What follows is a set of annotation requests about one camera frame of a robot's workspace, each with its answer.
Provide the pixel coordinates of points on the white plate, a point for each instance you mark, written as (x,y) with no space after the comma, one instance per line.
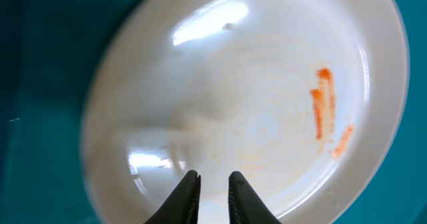
(303,97)

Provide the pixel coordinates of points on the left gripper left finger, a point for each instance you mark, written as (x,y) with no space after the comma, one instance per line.
(182,205)

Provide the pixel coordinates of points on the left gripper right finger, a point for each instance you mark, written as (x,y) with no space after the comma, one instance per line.
(245,206)

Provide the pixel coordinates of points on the teal plastic tray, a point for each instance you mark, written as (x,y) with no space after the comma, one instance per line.
(49,50)

